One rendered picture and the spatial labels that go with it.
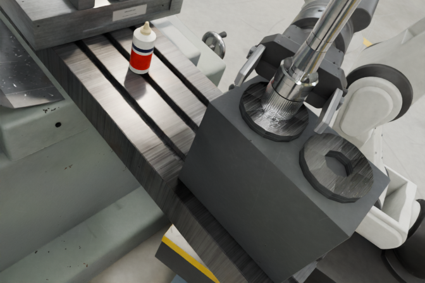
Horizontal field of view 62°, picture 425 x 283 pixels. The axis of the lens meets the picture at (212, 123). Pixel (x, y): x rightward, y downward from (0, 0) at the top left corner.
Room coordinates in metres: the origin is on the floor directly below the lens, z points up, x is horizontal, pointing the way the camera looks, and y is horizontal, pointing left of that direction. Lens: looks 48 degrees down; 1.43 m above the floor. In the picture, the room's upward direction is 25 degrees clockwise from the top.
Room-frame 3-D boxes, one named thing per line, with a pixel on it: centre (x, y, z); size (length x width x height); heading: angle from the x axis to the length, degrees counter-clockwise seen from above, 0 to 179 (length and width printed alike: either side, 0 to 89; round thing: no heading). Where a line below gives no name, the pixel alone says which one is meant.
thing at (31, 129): (0.60, 0.37, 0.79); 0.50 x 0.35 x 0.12; 152
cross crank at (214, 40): (1.04, 0.13, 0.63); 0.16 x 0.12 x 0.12; 152
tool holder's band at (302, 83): (0.34, -0.06, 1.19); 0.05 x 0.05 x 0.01
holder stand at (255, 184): (0.32, -0.11, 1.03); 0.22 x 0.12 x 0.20; 64
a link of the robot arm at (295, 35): (0.43, -0.08, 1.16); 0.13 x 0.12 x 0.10; 81
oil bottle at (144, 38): (0.51, 0.18, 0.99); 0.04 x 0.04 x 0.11
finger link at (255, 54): (0.35, -0.01, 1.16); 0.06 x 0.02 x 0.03; 171
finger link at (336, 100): (0.33, -0.12, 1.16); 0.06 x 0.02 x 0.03; 171
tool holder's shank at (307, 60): (0.34, -0.06, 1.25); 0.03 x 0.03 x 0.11
